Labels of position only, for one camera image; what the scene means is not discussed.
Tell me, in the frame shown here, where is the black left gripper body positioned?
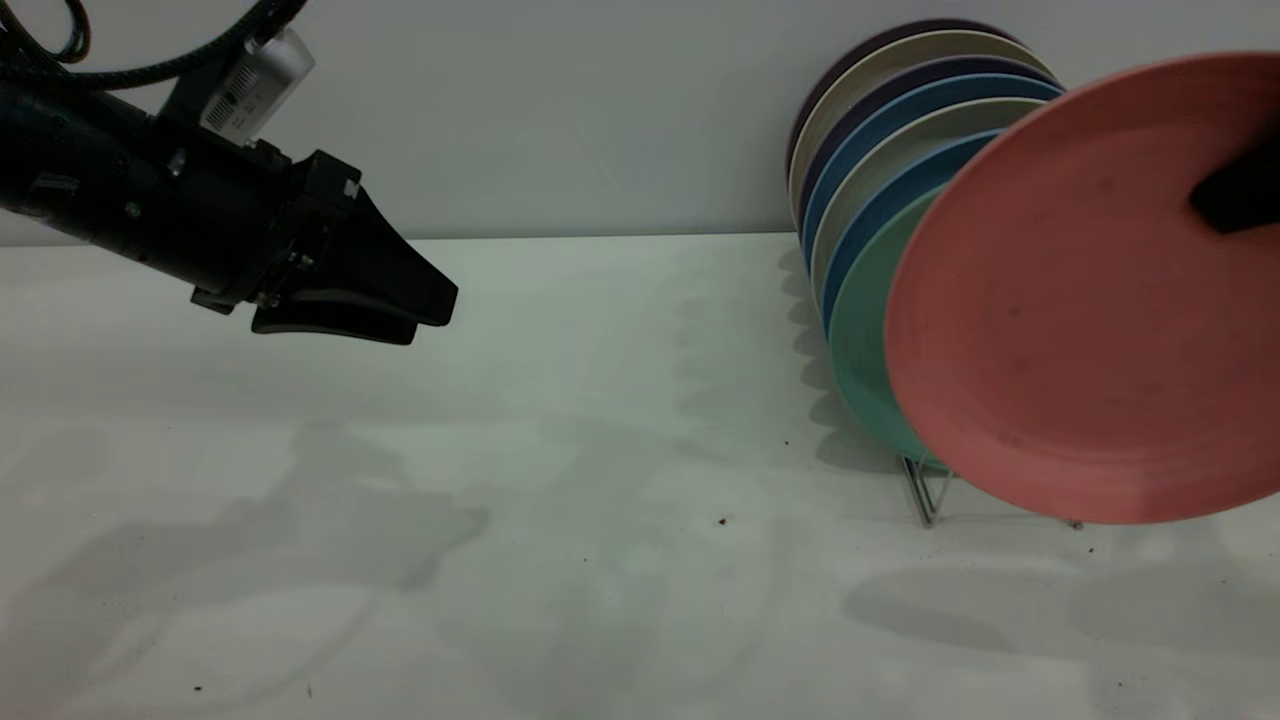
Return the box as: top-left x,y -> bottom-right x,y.
150,120 -> 363,317

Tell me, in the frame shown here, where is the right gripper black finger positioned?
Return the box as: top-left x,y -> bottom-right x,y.
1189,133 -> 1280,237

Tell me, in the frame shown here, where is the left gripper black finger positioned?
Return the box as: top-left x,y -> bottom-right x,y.
250,290 -> 420,347
308,186 -> 460,327

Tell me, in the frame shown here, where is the pink round plate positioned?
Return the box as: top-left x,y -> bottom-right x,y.
884,53 -> 1280,526

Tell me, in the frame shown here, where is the medium blue round plate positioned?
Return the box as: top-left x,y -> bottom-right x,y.
800,75 -> 1066,269

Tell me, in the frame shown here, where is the navy purple round plate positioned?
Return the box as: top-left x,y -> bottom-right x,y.
797,55 -> 1061,233

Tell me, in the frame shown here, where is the beige round plate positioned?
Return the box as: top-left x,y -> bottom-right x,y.
810,98 -> 1046,301
788,30 -> 1051,216

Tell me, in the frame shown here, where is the dark blue round plate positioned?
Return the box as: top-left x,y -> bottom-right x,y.
820,128 -> 1003,333

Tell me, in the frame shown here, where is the dark purple round plate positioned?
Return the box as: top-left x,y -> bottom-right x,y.
785,18 -> 1016,179

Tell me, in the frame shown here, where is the green round plate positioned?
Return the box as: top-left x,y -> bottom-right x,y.
828,185 -> 953,473

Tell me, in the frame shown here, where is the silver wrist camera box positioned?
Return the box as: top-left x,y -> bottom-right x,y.
198,27 -> 317,147

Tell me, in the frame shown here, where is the black braided cable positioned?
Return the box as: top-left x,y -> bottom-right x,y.
0,0 -> 309,93

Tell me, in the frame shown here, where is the thin black orange cable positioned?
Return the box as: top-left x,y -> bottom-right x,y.
0,0 -> 93,63

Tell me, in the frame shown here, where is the silver wire plate rack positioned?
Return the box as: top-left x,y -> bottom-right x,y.
900,455 -> 1086,531

